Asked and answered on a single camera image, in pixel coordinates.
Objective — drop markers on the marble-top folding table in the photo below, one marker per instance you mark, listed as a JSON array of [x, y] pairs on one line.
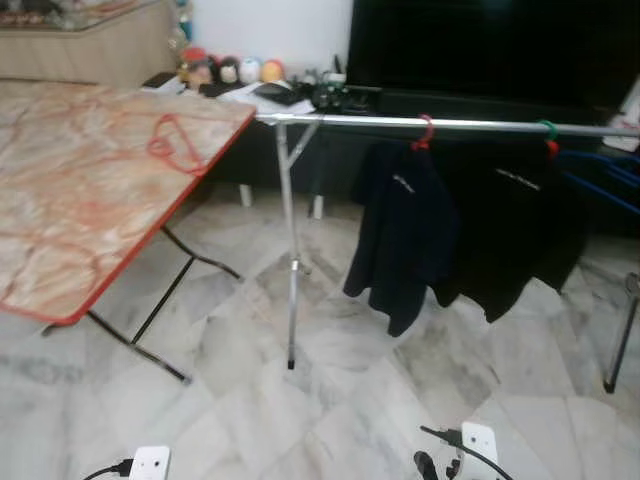
[[100, 180]]

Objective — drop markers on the blue plastic hanger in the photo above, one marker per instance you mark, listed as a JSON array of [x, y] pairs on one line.
[[612, 198]]

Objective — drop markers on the black television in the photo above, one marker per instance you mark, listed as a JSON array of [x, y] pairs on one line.
[[490, 50]]

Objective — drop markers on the black shirt with white print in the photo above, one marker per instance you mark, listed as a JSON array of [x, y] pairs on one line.
[[520, 230]]

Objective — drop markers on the black TV console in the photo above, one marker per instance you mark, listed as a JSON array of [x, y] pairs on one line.
[[245, 160]]

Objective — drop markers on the light wooden cabinet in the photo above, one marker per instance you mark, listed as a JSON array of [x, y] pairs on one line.
[[80, 50]]

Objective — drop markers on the red-lidded jar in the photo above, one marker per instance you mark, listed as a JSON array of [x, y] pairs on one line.
[[193, 65]]

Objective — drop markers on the black wallet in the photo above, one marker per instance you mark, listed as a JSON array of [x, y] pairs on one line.
[[278, 95]]

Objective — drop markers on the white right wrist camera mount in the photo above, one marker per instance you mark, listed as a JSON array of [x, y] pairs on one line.
[[480, 450]]

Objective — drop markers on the navy shirt with white print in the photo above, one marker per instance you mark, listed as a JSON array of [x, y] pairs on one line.
[[400, 230]]

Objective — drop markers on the white round plush toy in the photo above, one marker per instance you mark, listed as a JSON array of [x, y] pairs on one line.
[[250, 70]]

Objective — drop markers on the white paper stack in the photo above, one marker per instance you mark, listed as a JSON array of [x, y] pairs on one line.
[[240, 95]]

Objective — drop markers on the white box with black top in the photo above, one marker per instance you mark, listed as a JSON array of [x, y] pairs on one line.
[[160, 82]]

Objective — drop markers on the silver metal clothes rack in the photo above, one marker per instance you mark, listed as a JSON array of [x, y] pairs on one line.
[[480, 125]]

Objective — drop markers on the red hanger with green hook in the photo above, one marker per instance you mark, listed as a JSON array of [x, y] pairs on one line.
[[550, 147]]

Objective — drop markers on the orange round plush toy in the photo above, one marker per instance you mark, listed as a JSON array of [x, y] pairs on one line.
[[272, 70]]

